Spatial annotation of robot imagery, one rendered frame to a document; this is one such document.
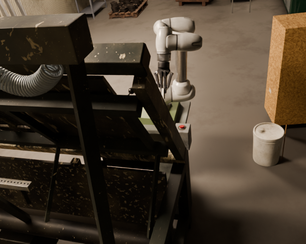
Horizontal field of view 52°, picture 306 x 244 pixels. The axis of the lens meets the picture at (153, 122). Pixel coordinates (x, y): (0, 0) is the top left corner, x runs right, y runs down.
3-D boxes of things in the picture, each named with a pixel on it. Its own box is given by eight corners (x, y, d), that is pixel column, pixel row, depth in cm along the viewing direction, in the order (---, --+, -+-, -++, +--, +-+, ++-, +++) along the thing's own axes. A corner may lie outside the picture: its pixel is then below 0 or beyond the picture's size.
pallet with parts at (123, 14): (148, 4, 906) (146, -11, 883) (138, 17, 815) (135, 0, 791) (121, 6, 926) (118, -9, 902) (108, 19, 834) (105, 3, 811)
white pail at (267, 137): (280, 149, 350) (285, 114, 323) (283, 168, 327) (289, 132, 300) (250, 148, 358) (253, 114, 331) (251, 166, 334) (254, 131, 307)
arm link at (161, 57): (168, 52, 194) (168, 62, 195) (173, 52, 203) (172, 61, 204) (154, 52, 197) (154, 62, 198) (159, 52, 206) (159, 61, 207)
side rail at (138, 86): (183, 160, 230) (185, 146, 233) (145, 88, 131) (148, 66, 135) (175, 160, 231) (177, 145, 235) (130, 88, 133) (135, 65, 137)
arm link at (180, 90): (170, 96, 298) (193, 94, 298) (171, 106, 285) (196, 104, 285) (167, 14, 251) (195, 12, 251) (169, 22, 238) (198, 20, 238)
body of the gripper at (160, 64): (155, 61, 199) (155, 76, 201) (168, 61, 196) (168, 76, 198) (159, 61, 206) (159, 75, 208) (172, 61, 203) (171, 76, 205)
